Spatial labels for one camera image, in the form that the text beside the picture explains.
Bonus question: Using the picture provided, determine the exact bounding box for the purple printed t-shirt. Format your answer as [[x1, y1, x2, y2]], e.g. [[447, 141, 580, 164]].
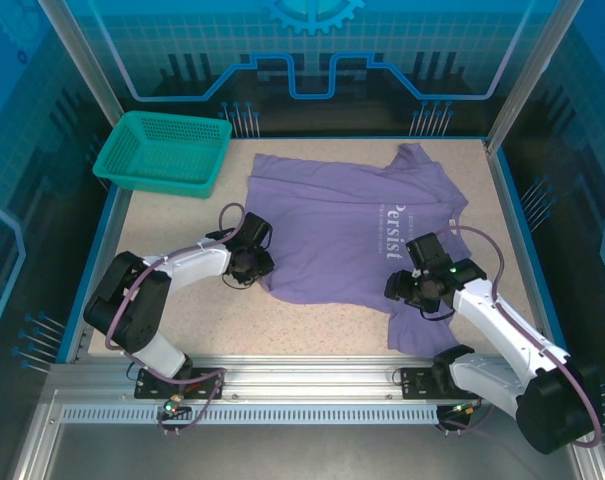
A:
[[244, 143, 470, 354]]

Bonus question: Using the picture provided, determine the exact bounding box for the green plastic basket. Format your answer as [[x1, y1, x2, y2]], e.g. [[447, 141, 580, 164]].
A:
[[92, 111, 233, 199]]

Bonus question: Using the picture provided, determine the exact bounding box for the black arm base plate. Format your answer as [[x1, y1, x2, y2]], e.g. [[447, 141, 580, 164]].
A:
[[134, 367, 226, 400], [399, 367, 483, 400]]

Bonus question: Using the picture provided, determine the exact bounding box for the aluminium front rail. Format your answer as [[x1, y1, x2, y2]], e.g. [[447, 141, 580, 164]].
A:
[[46, 355, 578, 407]]

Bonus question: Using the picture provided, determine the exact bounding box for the slotted grey cable duct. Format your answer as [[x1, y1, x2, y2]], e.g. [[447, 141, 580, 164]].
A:
[[61, 404, 441, 425]]

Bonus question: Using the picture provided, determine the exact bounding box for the aluminium frame post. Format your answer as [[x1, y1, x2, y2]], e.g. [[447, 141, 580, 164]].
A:
[[35, 0, 129, 120], [484, 0, 572, 154]]

